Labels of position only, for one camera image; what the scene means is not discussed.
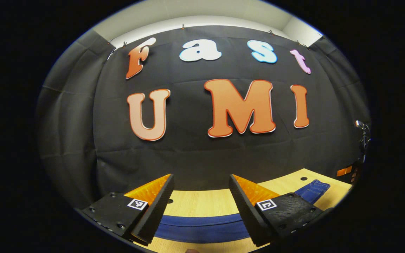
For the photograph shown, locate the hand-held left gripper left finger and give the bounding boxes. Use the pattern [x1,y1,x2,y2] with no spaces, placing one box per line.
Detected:
[81,174,175,246]

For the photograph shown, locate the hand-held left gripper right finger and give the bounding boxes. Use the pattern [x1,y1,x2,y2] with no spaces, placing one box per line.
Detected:
[229,174,327,247]

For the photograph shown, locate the blue denim jeans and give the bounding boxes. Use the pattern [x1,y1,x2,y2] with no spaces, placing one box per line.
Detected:
[154,179,331,244]

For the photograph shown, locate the dark metal stand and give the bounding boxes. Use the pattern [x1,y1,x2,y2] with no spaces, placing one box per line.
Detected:
[355,120,372,163]

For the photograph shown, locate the black backdrop cloth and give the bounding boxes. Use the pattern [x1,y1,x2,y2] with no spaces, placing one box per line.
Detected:
[36,25,372,209]

